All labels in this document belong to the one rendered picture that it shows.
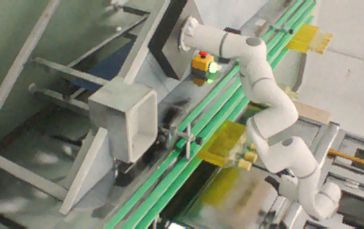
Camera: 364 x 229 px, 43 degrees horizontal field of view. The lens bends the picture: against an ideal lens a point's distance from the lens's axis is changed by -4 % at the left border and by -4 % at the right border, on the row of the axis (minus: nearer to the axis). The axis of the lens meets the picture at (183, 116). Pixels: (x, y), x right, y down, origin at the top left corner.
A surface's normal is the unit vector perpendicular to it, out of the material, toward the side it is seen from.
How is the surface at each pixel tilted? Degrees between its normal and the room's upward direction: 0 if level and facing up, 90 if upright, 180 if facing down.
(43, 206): 90
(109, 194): 90
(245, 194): 90
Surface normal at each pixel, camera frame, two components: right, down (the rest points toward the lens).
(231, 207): 0.03, -0.81
